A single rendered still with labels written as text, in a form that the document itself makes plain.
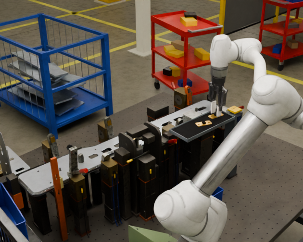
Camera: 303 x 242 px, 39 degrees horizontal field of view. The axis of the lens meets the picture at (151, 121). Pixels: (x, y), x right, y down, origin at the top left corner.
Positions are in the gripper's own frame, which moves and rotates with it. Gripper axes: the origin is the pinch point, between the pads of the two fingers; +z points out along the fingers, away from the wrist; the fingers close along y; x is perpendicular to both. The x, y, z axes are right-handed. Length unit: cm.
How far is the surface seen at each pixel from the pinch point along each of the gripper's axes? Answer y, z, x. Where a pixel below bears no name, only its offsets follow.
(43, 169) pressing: 27, 20, 92
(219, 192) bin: -18.5, 41.3, 9.9
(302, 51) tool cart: 210, 100, -344
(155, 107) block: 48, 17, 9
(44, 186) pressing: 13, 20, 96
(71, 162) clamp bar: 5, 6, 84
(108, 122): 39, 12, 47
